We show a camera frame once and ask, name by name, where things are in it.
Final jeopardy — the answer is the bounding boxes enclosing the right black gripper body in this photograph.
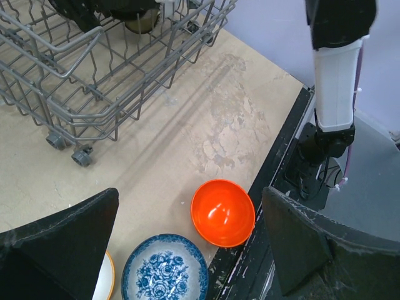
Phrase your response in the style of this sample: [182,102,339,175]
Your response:
[49,0,156,31]

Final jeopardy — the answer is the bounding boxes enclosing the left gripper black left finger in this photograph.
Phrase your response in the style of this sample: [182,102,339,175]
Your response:
[1,188,119,299]

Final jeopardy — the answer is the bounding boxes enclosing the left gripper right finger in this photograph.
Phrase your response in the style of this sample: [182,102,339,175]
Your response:
[268,197,399,299]

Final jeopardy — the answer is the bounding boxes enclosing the brown rimmed cream bowl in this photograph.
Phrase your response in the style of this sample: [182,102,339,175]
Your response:
[124,9,161,34]

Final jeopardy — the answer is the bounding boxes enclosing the grey wire dish rack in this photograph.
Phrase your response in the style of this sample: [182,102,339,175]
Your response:
[1,1,236,167]

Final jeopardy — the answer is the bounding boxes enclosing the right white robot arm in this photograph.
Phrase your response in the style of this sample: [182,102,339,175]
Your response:
[50,1,377,164]

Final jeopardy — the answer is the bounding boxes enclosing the beige white bowl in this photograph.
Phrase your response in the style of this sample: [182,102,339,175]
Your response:
[92,251,115,300]

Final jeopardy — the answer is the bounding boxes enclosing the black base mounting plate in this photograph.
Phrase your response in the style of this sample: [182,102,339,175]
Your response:
[206,86,315,299]

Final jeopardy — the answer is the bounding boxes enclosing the blue white patterned bowl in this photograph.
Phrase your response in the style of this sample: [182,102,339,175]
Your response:
[121,234,208,299]

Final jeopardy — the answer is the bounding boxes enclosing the orange bowl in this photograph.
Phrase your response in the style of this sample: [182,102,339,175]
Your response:
[191,179,256,248]

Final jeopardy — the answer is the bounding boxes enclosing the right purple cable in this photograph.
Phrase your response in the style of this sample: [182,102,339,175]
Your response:
[334,43,366,194]

